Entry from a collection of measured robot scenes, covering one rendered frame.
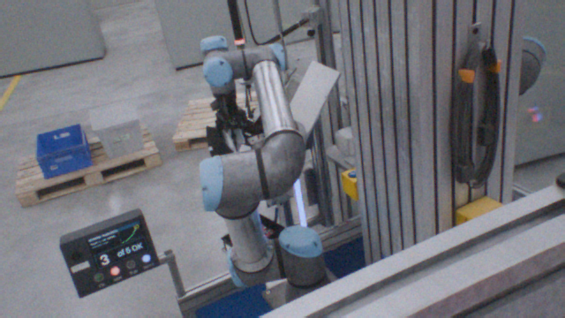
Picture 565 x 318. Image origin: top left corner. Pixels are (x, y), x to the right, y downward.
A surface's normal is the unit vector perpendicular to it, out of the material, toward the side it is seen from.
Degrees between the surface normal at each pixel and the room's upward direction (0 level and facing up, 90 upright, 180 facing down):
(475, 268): 0
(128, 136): 95
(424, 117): 90
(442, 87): 90
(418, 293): 0
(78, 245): 75
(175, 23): 90
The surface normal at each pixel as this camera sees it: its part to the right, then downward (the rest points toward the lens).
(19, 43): 0.26, 0.42
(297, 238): -0.03, -0.89
